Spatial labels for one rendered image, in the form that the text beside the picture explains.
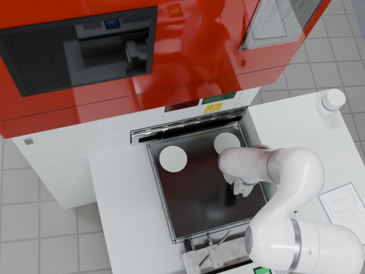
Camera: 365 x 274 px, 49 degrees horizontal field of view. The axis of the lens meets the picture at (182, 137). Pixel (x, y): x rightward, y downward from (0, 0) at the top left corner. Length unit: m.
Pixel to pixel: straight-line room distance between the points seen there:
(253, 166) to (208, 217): 0.42
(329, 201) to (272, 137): 0.30
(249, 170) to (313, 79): 1.90
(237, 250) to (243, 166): 0.45
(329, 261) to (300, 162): 0.19
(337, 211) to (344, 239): 0.70
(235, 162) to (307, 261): 0.40
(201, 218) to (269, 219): 0.68
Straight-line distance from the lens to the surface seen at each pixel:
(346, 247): 0.82
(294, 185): 0.82
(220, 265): 1.41
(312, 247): 0.79
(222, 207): 1.45
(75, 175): 1.75
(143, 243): 1.48
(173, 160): 1.47
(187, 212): 1.43
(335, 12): 3.34
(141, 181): 1.52
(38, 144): 1.37
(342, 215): 1.53
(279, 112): 1.57
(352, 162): 1.61
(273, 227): 0.77
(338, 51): 3.14
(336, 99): 1.57
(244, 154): 1.10
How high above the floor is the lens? 2.29
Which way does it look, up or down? 67 degrees down
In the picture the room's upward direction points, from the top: 18 degrees clockwise
